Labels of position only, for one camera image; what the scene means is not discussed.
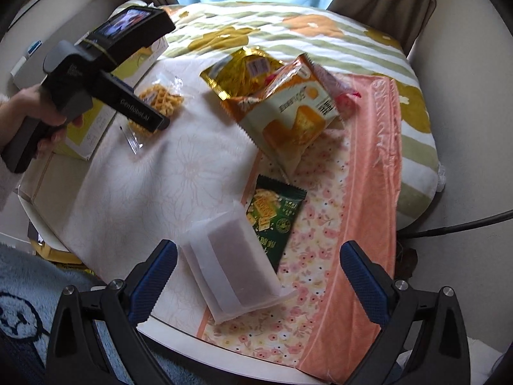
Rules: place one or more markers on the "white translucent snack packet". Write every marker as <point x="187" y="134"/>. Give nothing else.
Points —
<point x="232" y="256"/>

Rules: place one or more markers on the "yellow flower striped blanket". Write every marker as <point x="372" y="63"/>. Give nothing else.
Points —
<point x="412" y="100"/>

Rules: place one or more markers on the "golden yellow snack packet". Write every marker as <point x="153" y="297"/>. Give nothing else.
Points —
<point x="240" y="68"/>

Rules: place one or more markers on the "person's left forearm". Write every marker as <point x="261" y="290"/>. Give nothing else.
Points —
<point x="5" y="186"/>

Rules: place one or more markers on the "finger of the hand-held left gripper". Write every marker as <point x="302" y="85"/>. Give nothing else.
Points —
<point x="121" y="83"/>

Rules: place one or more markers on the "person's left hand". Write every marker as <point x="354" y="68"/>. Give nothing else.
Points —
<point x="28" y="106"/>

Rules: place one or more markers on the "yellow-green cardboard box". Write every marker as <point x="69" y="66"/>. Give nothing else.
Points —
<point x="90" y="136"/>

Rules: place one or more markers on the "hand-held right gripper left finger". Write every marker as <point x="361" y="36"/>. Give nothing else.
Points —
<point x="151" y="276"/>

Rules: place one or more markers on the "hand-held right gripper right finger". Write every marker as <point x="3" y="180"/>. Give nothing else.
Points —
<point x="362" y="280"/>

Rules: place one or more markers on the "pink floral cloth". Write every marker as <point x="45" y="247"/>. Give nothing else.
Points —
<point x="352" y="208"/>

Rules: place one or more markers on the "small white box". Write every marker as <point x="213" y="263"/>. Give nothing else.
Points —
<point x="20" y="70"/>

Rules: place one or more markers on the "grey headboard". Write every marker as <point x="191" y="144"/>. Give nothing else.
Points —
<point x="72" y="20"/>

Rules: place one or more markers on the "blue fuzzy printed pants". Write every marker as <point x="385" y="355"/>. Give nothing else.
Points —
<point x="24" y="288"/>

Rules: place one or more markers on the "waffle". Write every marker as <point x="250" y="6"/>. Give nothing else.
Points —
<point x="168" y="102"/>

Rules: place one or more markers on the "dark green cracker packet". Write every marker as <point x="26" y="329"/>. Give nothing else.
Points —
<point x="276" y="208"/>

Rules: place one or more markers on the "black lamp stand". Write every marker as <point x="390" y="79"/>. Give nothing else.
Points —
<point x="461" y="229"/>

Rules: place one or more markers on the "orange and white bread packet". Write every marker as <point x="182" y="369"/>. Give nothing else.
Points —
<point x="288" y="116"/>

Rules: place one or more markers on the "yellow bag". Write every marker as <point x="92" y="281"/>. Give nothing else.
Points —
<point x="60" y="256"/>

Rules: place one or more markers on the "pink red snack packet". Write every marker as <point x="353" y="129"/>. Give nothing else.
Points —
<point x="337" y="88"/>

